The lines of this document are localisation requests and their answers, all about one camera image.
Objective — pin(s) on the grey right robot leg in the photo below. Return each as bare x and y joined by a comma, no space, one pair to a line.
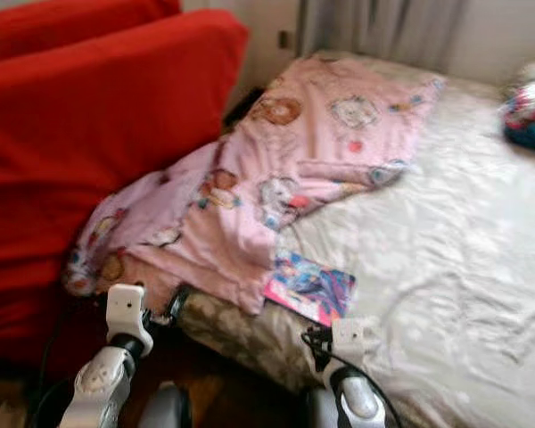
316,412

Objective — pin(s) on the bed with beige floral sheet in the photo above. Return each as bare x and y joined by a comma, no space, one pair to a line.
464,250

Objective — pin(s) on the grey pleated curtain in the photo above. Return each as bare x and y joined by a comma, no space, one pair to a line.
383,31

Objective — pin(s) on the colourful picture book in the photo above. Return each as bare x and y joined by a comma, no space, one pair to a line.
310,287

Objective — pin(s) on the grey robot leg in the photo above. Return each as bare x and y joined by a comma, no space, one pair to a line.
168,408
316,412

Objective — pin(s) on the large red wedge cushion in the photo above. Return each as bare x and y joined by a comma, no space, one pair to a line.
89,160

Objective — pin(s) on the dark wall socket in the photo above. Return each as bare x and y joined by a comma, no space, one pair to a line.
284,40

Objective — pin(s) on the flat red cushion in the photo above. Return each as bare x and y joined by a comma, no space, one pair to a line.
71,25

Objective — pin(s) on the stars and stripes bolster pillow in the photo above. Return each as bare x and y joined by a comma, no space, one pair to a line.
528,116

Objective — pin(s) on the pink cartoon print blanket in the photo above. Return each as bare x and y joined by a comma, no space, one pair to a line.
312,152

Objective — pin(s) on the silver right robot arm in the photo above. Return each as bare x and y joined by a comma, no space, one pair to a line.
357,401

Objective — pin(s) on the grey left robot leg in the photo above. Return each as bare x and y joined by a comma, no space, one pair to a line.
168,408

